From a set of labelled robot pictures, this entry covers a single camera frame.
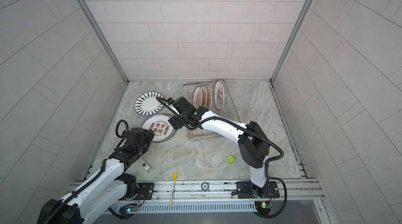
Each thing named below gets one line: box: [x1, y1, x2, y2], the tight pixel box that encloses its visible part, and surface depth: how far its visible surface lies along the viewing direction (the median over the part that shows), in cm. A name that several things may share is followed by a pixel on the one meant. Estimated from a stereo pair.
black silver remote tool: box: [141, 162, 152, 173], surface depth 77 cm
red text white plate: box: [141, 113, 176, 143], surface depth 93 cm
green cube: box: [226, 154, 235, 164], surface depth 81 cm
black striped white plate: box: [134, 91, 164, 116], surface depth 104 cm
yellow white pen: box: [169, 171, 178, 207], surface depth 74 cm
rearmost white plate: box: [213, 79, 225, 111], surface depth 101 cm
